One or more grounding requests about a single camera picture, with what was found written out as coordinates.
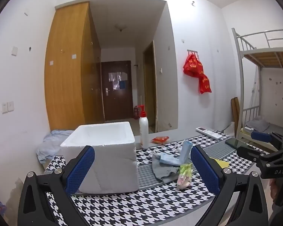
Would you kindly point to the houndstooth tablecloth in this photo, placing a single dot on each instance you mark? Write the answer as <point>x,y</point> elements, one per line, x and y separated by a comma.
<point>132,204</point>

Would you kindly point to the white remote control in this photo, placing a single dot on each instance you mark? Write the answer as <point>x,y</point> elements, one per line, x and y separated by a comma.
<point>211,133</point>

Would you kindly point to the ceiling lamp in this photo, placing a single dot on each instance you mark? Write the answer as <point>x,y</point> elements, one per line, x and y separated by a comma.
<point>121,28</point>

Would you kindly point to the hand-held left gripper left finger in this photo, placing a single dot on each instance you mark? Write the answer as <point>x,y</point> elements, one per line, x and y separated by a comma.
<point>81,169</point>

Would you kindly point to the blue face mask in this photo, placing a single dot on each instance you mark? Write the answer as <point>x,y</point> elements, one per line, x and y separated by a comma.
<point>171,159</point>

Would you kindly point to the metal wall hook rack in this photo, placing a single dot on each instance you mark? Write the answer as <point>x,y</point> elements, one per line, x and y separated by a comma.
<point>193,51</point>

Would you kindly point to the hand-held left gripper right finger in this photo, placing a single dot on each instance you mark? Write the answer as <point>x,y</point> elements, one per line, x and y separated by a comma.
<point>205,169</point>

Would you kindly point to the red fire extinguisher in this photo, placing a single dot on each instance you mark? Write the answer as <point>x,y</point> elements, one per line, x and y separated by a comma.
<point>136,113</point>

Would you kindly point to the blue paper notice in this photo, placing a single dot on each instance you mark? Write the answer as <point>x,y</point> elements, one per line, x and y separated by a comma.
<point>122,84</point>

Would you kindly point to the light blue bedding pile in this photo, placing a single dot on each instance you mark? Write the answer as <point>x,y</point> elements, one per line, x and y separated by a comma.
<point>49,143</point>

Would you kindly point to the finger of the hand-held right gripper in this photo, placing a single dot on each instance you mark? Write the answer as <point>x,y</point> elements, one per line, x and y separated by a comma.
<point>248,151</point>
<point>260,136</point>

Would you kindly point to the yellow paper sheet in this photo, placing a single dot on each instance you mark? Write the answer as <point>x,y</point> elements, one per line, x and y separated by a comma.
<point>222,163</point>

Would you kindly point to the wooden door frame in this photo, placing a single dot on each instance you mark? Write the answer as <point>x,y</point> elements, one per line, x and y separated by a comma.
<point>149,87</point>

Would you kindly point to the white paper notices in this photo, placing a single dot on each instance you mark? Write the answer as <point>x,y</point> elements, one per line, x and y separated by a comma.
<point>116,76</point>

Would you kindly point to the wooden wardrobe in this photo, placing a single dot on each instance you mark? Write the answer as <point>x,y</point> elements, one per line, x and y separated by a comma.
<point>66,87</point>

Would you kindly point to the white metal bunk bed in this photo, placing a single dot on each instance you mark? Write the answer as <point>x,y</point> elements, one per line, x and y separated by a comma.
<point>261,56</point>

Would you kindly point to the white wall switch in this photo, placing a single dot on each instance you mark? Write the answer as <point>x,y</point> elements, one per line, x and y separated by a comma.
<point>10,106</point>

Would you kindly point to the dark brown door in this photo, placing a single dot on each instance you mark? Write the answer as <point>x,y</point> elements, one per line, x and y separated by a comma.
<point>116,101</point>

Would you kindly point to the green and white snack packet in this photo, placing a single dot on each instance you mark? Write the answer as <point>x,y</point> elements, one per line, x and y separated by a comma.
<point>184,176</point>

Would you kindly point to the grey sock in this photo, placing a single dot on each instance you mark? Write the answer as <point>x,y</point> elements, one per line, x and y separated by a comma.
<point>162,171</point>

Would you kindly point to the grey folded cloth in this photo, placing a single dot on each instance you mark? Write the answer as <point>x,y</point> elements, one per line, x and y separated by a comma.
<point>258,125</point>

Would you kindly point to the cream wooden chair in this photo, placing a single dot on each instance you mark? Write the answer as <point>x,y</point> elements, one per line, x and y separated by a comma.
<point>246,136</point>

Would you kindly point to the red snack packet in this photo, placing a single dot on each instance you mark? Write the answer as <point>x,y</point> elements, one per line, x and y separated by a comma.
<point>160,140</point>

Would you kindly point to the black smartphone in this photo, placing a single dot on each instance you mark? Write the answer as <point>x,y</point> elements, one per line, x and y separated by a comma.
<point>233,142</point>

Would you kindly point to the red plastic bag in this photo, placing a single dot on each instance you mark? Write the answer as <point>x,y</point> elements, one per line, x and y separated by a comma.
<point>194,68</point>

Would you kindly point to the white lotion pump bottle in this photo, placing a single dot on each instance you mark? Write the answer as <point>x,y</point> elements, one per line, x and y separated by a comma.
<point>143,131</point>

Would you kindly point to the wooden planks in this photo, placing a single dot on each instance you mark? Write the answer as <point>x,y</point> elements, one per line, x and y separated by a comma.
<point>235,113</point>

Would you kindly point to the white wall socket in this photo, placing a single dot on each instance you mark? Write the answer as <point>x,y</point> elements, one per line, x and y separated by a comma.
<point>4,107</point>

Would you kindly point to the white foam box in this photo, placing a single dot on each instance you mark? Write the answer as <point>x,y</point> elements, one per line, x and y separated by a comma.
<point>113,160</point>

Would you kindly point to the person's right hand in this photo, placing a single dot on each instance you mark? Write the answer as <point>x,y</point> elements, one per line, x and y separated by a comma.
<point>274,189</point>

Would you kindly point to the white plastic bag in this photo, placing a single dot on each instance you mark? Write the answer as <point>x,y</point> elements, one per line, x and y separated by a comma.
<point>229,129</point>

